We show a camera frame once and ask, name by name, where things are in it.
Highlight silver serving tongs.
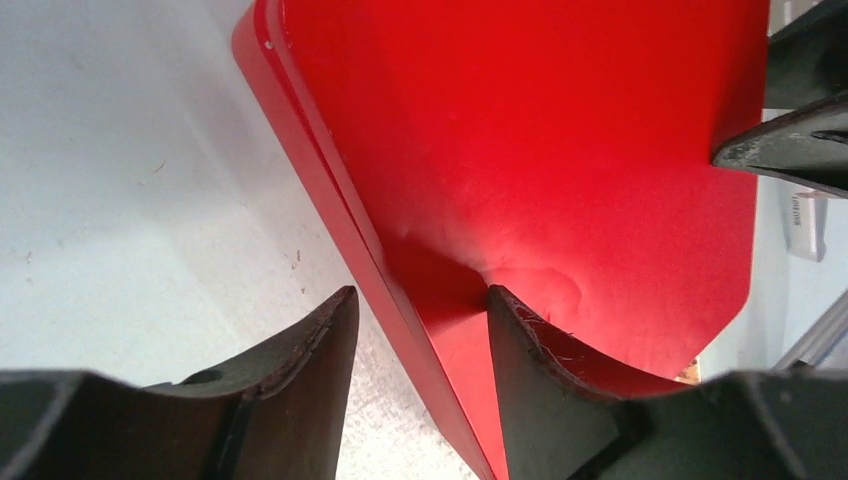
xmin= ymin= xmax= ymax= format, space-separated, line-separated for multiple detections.
xmin=778 ymin=182 xmax=828 ymax=263

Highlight red chocolate box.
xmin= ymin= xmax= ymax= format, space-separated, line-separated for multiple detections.
xmin=231 ymin=1 xmax=509 ymax=479

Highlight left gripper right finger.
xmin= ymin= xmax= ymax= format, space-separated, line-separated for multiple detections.
xmin=487 ymin=285 xmax=847 ymax=479

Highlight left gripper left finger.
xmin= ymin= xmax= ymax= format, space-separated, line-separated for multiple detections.
xmin=1 ymin=286 xmax=359 ymax=479

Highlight red box lid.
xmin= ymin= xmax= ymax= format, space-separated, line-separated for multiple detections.
xmin=254 ymin=0 xmax=773 ymax=399

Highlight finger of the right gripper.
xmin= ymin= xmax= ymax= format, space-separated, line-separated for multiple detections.
xmin=765 ymin=0 xmax=847 ymax=109
xmin=712 ymin=99 xmax=847 ymax=199

